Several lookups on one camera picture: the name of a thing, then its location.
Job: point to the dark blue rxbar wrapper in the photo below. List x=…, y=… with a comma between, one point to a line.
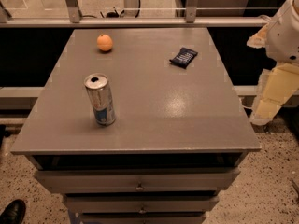
x=183, y=58

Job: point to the middle grey drawer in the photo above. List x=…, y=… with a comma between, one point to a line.
x=141, y=204

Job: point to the grey drawer cabinet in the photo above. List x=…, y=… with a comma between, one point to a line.
x=167, y=118

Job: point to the grey drawer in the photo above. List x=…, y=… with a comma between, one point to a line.
x=75, y=182
x=151, y=218
x=141, y=204

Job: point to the bottom grey drawer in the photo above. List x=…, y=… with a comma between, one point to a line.
x=151, y=218

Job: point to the orange fruit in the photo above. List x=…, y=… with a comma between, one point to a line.
x=104, y=43

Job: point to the top grey drawer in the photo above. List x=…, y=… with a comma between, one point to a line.
x=75, y=182

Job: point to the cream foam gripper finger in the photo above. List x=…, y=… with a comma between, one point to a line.
x=258, y=40
x=274, y=89

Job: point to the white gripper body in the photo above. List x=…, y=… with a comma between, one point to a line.
x=284, y=37

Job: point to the black shoe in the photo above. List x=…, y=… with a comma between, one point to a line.
x=14, y=213

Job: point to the silver blue redbull can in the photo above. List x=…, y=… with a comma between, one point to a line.
x=100, y=95

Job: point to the grey metal railing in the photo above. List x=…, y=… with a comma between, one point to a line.
x=121, y=13

